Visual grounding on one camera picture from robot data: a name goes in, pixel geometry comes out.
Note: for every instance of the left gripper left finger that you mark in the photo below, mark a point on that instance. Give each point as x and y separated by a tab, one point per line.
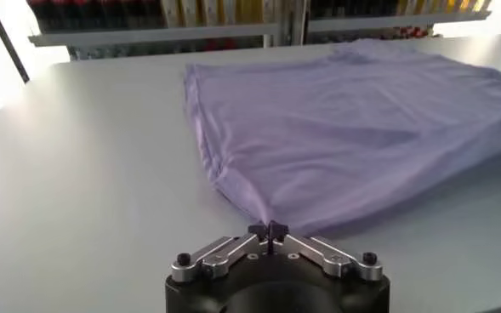
220	259

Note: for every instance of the dark slanted window post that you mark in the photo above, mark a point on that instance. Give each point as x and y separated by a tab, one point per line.
6	40

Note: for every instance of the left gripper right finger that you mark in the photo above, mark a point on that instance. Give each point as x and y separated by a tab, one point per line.
331	259

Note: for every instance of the purple t-shirt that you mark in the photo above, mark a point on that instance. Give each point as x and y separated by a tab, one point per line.
339	140

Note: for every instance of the grey metal shelf rack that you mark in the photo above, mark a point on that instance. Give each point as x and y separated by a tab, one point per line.
382	20
148	34

